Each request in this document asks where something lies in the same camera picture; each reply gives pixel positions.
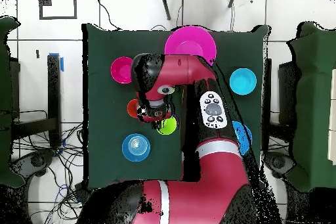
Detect lime green cup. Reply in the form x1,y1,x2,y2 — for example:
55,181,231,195
157,116,179,136

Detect orange cup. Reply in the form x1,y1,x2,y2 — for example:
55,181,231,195
127,98,140,120

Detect medium blue bowl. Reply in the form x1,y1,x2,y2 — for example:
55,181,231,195
121,133,152,162

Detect dark green table cloth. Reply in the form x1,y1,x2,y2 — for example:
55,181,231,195
83,23,270,190

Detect small red-pink bowl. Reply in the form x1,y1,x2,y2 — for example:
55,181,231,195
110,56,134,85

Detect large pink bowl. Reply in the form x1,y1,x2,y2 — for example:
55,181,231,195
164,25,217,66

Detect large blue bowl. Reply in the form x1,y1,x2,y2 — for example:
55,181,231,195
232,121,253,156

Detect small light blue bowl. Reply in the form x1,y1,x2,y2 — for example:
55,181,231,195
229,68,258,96

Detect black power box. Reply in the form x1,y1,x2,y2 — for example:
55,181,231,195
73,181,95,204

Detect black wheel base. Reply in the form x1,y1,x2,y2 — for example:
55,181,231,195
20,150,54,177
264,150,295,177

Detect green covered side table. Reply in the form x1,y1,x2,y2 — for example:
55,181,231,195
0,16,24,188
287,21,336,192

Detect tangle of black cables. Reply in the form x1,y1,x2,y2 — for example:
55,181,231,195
12,109,100,224

